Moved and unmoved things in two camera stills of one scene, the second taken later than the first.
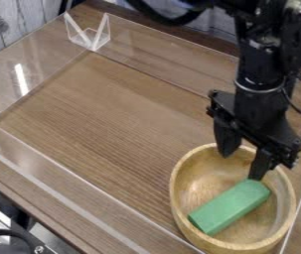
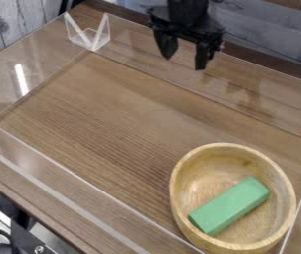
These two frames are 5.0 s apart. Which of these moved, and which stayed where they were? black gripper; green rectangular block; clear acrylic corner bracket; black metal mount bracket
Moved: black gripper
Stayed: black metal mount bracket; green rectangular block; clear acrylic corner bracket
